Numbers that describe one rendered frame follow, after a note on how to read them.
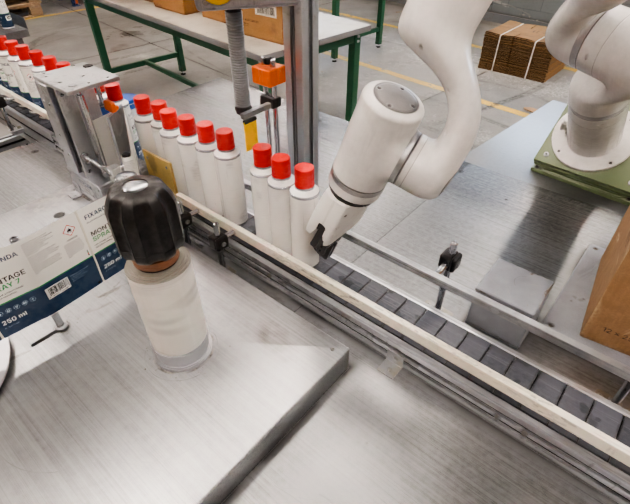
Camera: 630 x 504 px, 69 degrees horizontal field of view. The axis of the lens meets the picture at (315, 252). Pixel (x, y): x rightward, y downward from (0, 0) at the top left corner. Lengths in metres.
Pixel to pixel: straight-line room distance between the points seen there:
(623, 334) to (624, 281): 0.10
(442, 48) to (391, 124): 0.10
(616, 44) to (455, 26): 0.47
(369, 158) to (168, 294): 0.31
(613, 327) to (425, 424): 0.35
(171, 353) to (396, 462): 0.35
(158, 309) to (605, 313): 0.68
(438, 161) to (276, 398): 0.39
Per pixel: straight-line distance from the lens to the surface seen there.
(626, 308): 0.85
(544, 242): 1.12
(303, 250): 0.82
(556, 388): 0.77
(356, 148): 0.61
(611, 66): 1.01
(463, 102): 0.58
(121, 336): 0.81
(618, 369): 0.73
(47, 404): 0.77
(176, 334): 0.67
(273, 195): 0.80
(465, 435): 0.74
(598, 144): 1.29
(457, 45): 0.59
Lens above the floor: 1.46
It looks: 40 degrees down
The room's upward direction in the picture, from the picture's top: straight up
